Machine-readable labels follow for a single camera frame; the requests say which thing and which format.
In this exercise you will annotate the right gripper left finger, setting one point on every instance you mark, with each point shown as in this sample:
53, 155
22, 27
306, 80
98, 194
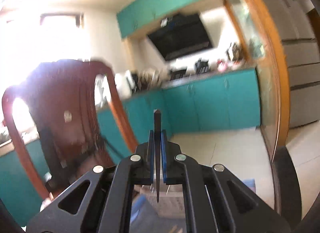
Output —
100, 200

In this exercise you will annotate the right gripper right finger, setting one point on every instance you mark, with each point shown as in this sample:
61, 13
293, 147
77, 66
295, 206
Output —
215, 200

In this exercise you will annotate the white plastic utensil basket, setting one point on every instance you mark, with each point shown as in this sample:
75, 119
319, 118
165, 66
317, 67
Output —
171, 201

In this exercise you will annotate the blue striped cloth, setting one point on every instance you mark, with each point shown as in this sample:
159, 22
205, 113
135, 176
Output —
144, 218

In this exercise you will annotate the teal lower cabinets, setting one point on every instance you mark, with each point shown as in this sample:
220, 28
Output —
227, 103

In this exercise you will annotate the white electric kettle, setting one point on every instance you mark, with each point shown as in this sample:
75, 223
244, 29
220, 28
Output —
125, 84

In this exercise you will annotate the black wok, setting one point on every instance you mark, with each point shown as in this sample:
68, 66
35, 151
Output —
176, 74

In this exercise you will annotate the black clay pot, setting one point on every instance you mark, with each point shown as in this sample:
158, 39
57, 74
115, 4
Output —
201, 66

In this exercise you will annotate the pink bowl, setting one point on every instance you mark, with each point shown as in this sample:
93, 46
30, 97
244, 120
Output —
221, 65

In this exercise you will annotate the stainless steel stockpot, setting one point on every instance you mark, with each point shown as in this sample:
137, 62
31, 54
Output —
235, 52

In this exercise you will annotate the black range hood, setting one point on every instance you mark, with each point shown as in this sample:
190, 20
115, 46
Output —
182, 35

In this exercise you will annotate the silver refrigerator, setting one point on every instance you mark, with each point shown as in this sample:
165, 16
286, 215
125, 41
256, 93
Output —
302, 57

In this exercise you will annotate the glass sliding door wooden frame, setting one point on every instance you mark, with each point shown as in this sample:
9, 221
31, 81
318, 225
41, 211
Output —
262, 47

